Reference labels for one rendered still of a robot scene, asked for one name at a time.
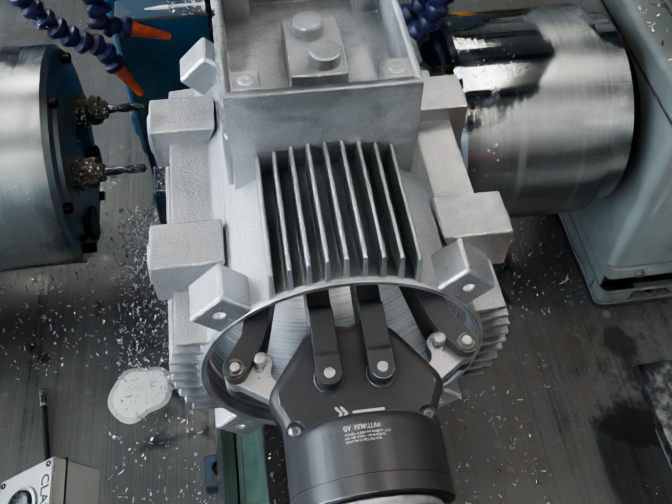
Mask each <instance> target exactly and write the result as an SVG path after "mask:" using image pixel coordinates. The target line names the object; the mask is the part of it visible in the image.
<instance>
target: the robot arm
mask: <svg viewBox="0 0 672 504"><path fill-rule="evenodd" d="M349 287H350V293H351V299H352V305H353V312H354V318H355V325H353V326H351V327H339V326H335V323H334V317H333V311H332V307H331V303H330V297H329V290H328V289H326V290H321V291H316V292H312V293H308V294H304V295H303V300H304V308H305V315H306V323H307V331H308V336H306V337H305V338H304V339H303V340H302V342H301V343H300V345H299V346H298V348H297V349H296V351H295V353H294V354H293V356H292V358H291V359H290V361H289V363H288V364H287V366H286V368H285V369H284V371H283V372H282V374H281V376H280V377H279V379H278V381H275V380H274V379H273V377H272V374H273V363H272V359H271V357H270V356H269V355H268V354H267V352H268V348H269V342H270V335H271V329H272V323H273V316H274V310H275V305H273V306H270V307H268V308H266V309H264V310H262V311H260V312H258V313H256V314H254V315H252V316H251V317H249V318H247V319H246V320H244V321H243V327H242V332H241V336H240V337H239V339H238V341H237V342H236V344H235V346H234V347H233V349H232V351H231V352H230V354H229V356H228V357H227V359H226V361H225V362H224V364H223V368H222V370H223V375H224V379H225V383H226V387H227V390H228V392H229V393H230V394H231V395H232V396H235V397H241V396H244V395H246V394H247V395H249V396H251V397H253V398H255V399H257V400H259V401H261V402H263V403H265V404H267V405H269V406H270V413H271V416H272V418H273V420H274V422H275V423H276V424H277V426H278V427H279V429H280V431H281V433H282V435H283V441H284V450H285V460H286V469H287V479H288V488H289V498H290V504H451V503H452V502H453V501H454V500H455V497H456V496H455V491H454V486H453V482H452V477H451V472H450V468H449V463H448V458H447V453H446V448H445V444H444V439H443V434H442V429H441V424H440V419H439V414H438V407H439V401H440V398H441V395H442V392H443V381H444V380H445V379H446V378H447V377H449V376H450V375H451V374H452V373H453V372H454V371H455V370H464V369H466V368H467V367H468V366H469V364H470V362H471V360H472V357H473V355H474V353H475V351H476V349H477V347H478V338H477V336H476V335H475V334H474V333H473V332H472V331H471V330H470V329H469V328H468V327H467V326H466V325H465V324H464V323H463V322H462V321H460V320H459V319H458V318H457V317H456V316H455V315H454V314H453V313H452V312H451V311H450V309H449V307H448V305H447V303H446V301H445V299H444V297H442V296H440V295H437V294H435V293H432V292H428V291H425V290H421V289H416V288H410V287H404V286H399V289H400V291H401V293H402V295H403V297H404V299H405V301H406V303H407V305H408V307H409V309H410V311H411V313H412V315H413V318H414V320H415V322H416V324H417V326H418V328H419V330H420V332H421V334H422V335H423V337H424V339H425V340H426V344H425V349H424V350H425V353H426V355H427V357H428V359H429V363H428V362H427V361H426V360H425V359H424V358H423V357H422V356H421V355H420V354H418V353H417V352H416V351H415V350H414V349H413V348H412V347H411V346H410V345H409V344H408V343H407V342H406V341H405V340H404V339H402V338H401V337H400V336H399V335H398V334H397V333H396V332H395V331H394V330H392V329H391V328H389V327H387V322H386V316H385V311H384V305H383V302H382V301H381V298H380V292H379V287H378V285H356V286H349Z"/></svg>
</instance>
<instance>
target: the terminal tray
mask: <svg viewBox="0 0 672 504"><path fill-rule="evenodd" d="M214 8H215V16H213V17H212V24H213V36H214V49H215V57H216V58H215V62H216V70H217V73H216V75H217V83H218V96H219V109H220V123H221V130H222V135H221V137H222V144H223V151H224V159H225V166H226V173H227V180H228V184H229V185H233V184H235V190H237V189H239V188H241V187H242V186H244V185H246V184H247V183H249V182H251V181H253V180H255V179H256V170H255V157H259V163H260V171H261V177H262V176H264V175H267V174H269V173H272V152H273V151H274V152H276V159H277V166H278V170H281V169H284V168H287V167H289V147H292V148H293V154H294V160H295V165H300V164H304V163H305V149H306V144H310V150H311V156H312V161H313V162H317V161H322V147H323V142H324V141H326V142H327V147H328V152H329V157H330V160H338V155H339V144H340V141H341V140H343V141H344V146H345V151H346V155H347V160H355V149H356V142H357V141H360V142H361V147H362V151H363V155H364V160H365V161H369V162H371V154H372V145H373V142H377V146H378V150H379V154H380V158H381V162H382V164H385V165H386V164H387V156H388V149H389V145H390V144H393V148H394V151H395V155H396V159H397V163H398V166H399V169H401V170H404V171H406V172H409V173H411V167H412V168H413V167H414V163H415V155H416V148H417V140H418V133H419V126H420V111H421V103H422V96H423V88H424V79H423V76H422V72H421V69H420V66H419V63H418V60H417V57H416V54H415V51H414V48H413V44H412V41H411V38H410V35H409V32H408V29H407V26H406V23H405V20H404V17H403V13H402V10H401V7H400V4H399V1H398V0H214ZM392 62H400V63H402V64H404V66H405V70H404V71H403V72H401V73H393V72H391V71H390V70H389V69H388V66H389V64H390V63H392ZM243 74H248V75H251V76H252V77H253V78H254V82H253V83H252V84H251V85H248V86H242V85H239V84H238V83H237V78H238V77H239V76H240V75H243Z"/></svg>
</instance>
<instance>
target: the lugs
mask: <svg viewBox="0 0 672 504"><path fill-rule="evenodd" d="M410 38H411V41H412V44H413V48H414V51H415V54H416V57H417V60H418V63H419V64H420V63H421V62H422V58H421V55H420V52H419V48H418V45H417V42H416V41H415V40H414V39H413V38H412V37H411V36H410ZM215 58H216V57H215V49H214V44H213V43H212V42H210V41H209V40H207V39H206V38H204V37H202V38H201V39H200V40H199V41H198V42H197V43H196V44H195V45H194V46H193V47H192V48H191V49H190V50H189V51H188V52H187V53H186V54H185V55H184V56H183V57H182V58H181V59H180V80H181V82H182V83H184V84H185V85H187V86H188V87H190V88H192V89H193V90H195V91H197V92H198V93H200V94H202V95H205V94H206V93H207V92H208V90H209V89H210V88H211V87H212V86H213V85H214V84H215V83H216V82H217V75H216V73H217V70H216V62H215ZM431 260H432V264H433V267H434V271H435V275H436V278H437V282H438V285H439V286H438V289H439V290H440V291H442V292H444V293H446V294H448V295H450V296H452V297H454V298H456V299H457V300H459V301H461V302H462V303H464V304H467V303H469V302H471V301H472V300H474V299H476V298H478V297H479V296H481V295H483V294H484V293H486V292H488V291H489V290H491V289H493V288H494V287H495V280H494V277H493V274H492V271H491V268H490V265H489V262H488V259H487V256H486V254H485V253H483V252H482V251H480V250H478V249H477V248H475V247H474V246H472V245H470V244H469V243H467V242H466V241H464V240H462V239H460V238H458V239H456V240H454V241H453V242H451V243H450V244H448V245H447V246H445V247H444V248H442V249H441V250H439V251H438V252H436V253H434V254H433V255H432V256H431ZM188 291H189V317H190V320H191V321H192V322H194V323H197V324H200V325H202V326H205V327H208V328H210V329H213V330H216V331H218V332H223V331H224V330H225V329H227V328H228V327H229V326H230V325H232V324H233V323H235V322H236V321H237V320H239V319H240V318H242V317H243V316H245V315H246V314H248V313H249V312H250V311H251V306H250V295H249V285H248V277H247V276H246V275H244V274H242V273H239V272H237V271H235V270H233V269H230V268H228V267H226V266H224V265H221V264H217V265H215V266H214V267H213V268H211V269H210V270H209V271H207V272H206V273H205V274H204V275H202V276H201V277H200V278H199V279H197V280H196V281H195V282H193V283H192V284H191V285H190V286H189V288H188ZM461 396H462V393H461V390H460V386H459V382H458V379H457V380H456V381H455V382H453V383H452V384H451V385H449V386H448V387H447V388H445V389H444V390H443V392H442V395H441V398H440V401H439V407H438V409H440V408H442V407H444V406H445V405H447V404H449V403H451V402H453V401H455V400H457V399H459V398H460V397H461ZM215 422H216V427H217V428H218V429H222V430H225V431H229V432H233V433H236V434H240V435H244V436H245V435H248V434H249V433H251V432H253V431H254V430H256V429H258V428H259V427H261V426H263V425H264V424H263V423H258V422H254V421H251V420H248V419H244V418H242V417H239V416H237V415H235V414H232V413H230V412H229V411H227V410H225V409H224V408H215Z"/></svg>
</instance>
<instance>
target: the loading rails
mask: <svg viewBox="0 0 672 504"><path fill-rule="evenodd" d="M215 439H216V455H209V456H204V477H205V488H206V491H207V493H214V492H218V493H219V504H272V495H271V484H270V474H269V464H268V453H267V443H266V433H265V424H264V425H263V426H261V427H259V428H258V429H256V430H254V431H253V432H251V433H249V434H248V435H245V436H244V435H240V434H236V433H233V432H229V431H225V430H222V429H218V428H217V427H216V422H215Z"/></svg>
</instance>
